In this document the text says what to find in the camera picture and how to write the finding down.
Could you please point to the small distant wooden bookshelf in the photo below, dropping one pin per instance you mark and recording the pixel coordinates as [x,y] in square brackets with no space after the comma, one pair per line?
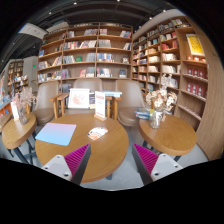
[16,76]

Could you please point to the pink blue gradient mouse pad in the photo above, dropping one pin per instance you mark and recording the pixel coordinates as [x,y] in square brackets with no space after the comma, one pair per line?
[56,133]

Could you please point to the white orange patterned computer mouse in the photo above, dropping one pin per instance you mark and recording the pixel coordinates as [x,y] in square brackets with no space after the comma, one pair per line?
[97,133]

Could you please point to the small white table card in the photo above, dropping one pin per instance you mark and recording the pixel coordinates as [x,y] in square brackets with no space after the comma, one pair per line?
[14,111]

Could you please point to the stack of colourful books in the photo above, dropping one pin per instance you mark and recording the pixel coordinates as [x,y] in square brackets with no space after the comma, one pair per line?
[143,113]

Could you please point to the white framed floral picture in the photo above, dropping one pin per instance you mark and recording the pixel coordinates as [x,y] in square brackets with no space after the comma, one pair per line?
[78,98]

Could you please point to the tall wooden bookshelf with books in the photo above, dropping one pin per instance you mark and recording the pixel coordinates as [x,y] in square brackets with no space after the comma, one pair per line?
[86,56]

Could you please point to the white sign on wooden base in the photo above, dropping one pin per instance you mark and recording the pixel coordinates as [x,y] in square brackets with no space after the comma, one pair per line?
[100,103]

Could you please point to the curved wooden bookshelf with books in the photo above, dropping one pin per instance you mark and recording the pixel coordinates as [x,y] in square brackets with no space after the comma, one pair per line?
[186,73]

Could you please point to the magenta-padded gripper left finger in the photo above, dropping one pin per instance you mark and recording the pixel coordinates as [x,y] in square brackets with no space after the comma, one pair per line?
[56,165]

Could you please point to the white ceiling air unit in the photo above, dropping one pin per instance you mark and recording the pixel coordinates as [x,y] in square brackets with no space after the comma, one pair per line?
[32,30]

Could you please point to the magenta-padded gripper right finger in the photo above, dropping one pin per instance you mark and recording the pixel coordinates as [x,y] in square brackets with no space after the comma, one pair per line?
[166,164]

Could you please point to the round wooden side table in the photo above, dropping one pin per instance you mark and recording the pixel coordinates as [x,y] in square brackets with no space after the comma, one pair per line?
[170,135]
[16,133]

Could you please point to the light blue book stack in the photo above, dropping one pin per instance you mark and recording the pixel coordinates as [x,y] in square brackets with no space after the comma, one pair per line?
[112,94]

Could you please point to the dark blue book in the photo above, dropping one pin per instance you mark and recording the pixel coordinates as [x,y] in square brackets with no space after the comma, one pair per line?
[92,100]

